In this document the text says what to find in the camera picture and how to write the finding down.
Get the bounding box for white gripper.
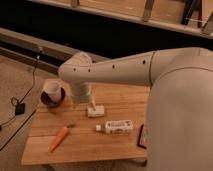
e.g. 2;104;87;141
70;83;92;104

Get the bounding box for white eraser block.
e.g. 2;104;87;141
87;105;105;117

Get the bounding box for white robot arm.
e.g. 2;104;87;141
58;47;213;171

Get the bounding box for white ceramic cup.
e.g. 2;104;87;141
44;82;62;103

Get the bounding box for orange carrot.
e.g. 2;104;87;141
50;124;74;152

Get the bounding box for wooden board table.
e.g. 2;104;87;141
22;84;149;165

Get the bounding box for white glue bottle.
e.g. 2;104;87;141
95;120;133;134

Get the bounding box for black power adapter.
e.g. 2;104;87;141
15;103;25;115

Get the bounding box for black cable left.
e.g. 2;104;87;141
0;49;44;152

